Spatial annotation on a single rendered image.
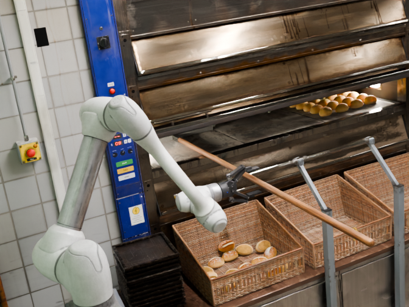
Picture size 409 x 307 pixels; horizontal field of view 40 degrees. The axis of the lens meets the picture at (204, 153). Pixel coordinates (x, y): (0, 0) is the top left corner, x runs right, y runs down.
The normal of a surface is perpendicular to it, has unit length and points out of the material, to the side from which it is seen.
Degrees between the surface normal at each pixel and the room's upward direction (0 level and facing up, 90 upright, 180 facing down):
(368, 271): 90
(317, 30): 70
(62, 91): 90
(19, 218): 90
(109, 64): 90
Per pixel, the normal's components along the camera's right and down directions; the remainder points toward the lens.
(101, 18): 0.43, 0.23
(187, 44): 0.37, -0.11
